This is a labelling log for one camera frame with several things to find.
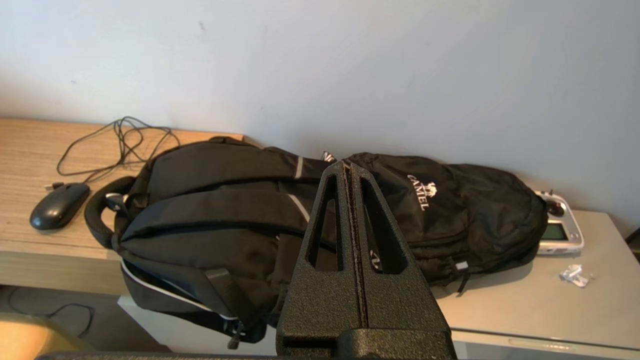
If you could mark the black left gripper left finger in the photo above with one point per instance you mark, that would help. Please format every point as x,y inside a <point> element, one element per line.
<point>320,305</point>

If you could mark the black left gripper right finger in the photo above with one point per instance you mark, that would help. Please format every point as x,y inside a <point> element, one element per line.
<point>405,305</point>

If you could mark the black Camel logo backpack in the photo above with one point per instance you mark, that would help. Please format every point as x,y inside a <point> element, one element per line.
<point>475,220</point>

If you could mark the large black grey-striped backpack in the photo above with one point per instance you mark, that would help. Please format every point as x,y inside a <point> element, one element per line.
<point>210,225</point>

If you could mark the crumpled white paper scrap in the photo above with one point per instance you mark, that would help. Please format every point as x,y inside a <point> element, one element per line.
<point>575,276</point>

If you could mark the white remote controller with screen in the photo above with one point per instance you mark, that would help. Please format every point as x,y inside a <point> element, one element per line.
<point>572,237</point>

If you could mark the black computer mouse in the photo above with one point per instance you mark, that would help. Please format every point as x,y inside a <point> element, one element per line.
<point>60,206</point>

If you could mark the yellowish tan chair back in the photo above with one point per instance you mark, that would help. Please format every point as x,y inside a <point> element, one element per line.
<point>25,340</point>

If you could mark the light wooden desk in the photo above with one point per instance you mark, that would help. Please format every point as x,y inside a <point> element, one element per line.
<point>30,150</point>

